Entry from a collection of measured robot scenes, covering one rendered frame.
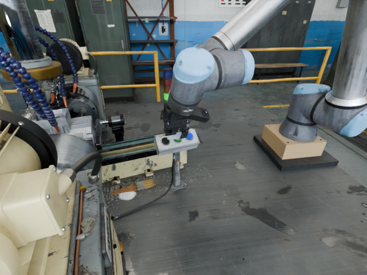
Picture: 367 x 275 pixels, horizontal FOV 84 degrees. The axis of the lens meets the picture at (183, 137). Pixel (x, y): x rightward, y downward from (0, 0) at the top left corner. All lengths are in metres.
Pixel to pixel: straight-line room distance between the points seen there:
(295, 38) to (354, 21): 5.70
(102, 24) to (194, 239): 3.69
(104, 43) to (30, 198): 3.85
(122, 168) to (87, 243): 0.64
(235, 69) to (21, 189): 0.47
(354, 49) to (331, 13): 6.77
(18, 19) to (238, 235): 1.00
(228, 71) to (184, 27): 5.44
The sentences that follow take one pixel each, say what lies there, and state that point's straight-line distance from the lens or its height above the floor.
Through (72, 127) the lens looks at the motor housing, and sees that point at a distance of 0.94.
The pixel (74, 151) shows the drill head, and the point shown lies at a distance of 0.67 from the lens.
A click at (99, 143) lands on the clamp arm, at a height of 1.03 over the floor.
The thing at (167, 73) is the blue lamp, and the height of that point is 1.19.
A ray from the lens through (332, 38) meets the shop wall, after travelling 7.94.
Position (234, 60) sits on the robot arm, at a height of 1.39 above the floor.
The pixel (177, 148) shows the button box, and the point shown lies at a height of 1.04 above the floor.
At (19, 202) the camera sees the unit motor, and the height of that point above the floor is 1.31.
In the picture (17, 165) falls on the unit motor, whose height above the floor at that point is 1.30.
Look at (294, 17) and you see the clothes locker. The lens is 6.51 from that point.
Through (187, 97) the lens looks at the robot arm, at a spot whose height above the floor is 1.31.
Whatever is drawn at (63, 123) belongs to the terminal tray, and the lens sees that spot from 0.93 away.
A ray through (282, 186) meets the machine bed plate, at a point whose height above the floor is 0.80.
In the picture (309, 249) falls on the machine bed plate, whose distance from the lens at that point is 0.90.
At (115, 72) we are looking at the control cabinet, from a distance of 4.13.
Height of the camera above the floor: 1.48
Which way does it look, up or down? 31 degrees down
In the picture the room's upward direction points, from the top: straight up
